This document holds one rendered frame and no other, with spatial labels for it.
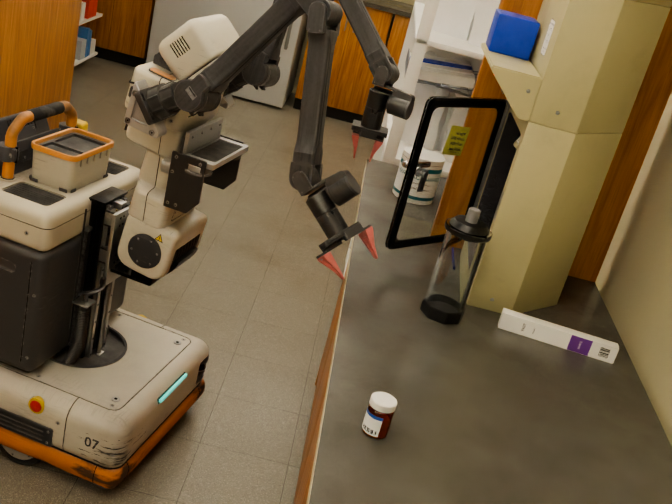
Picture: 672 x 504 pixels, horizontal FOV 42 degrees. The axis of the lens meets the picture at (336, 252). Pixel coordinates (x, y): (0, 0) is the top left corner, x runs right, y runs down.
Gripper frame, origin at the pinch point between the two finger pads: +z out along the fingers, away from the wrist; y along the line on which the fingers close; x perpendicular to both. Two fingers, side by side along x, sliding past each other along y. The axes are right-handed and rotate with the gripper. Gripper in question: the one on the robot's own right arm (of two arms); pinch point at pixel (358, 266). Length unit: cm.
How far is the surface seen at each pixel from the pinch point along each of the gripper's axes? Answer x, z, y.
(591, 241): 19, 29, 67
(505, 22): -17, -31, 57
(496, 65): -28, -22, 42
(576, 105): -30, -6, 53
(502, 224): -12.0, 9.1, 31.7
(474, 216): -20.9, 3.6, 22.7
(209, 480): 85, 35, -54
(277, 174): 337, -68, 84
